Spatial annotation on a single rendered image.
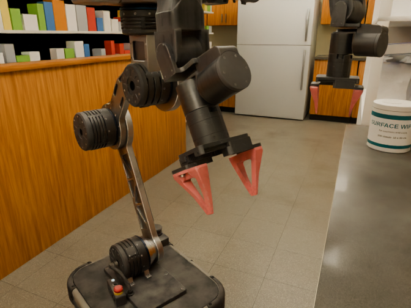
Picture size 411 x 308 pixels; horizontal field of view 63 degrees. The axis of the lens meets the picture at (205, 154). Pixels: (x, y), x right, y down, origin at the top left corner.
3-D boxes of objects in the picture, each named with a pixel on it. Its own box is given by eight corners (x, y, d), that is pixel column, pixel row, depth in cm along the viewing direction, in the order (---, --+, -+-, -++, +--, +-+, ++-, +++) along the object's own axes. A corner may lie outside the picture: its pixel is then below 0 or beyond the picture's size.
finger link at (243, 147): (277, 188, 54) (259, 133, 55) (247, 201, 50) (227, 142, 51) (249, 194, 60) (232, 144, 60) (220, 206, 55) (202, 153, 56)
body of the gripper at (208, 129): (252, 143, 54) (237, 99, 54) (203, 157, 48) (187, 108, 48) (227, 153, 59) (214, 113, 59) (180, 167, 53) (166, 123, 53)
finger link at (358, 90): (358, 119, 84) (364, 81, 81) (328, 117, 87) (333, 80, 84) (358, 113, 90) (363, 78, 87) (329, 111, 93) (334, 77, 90)
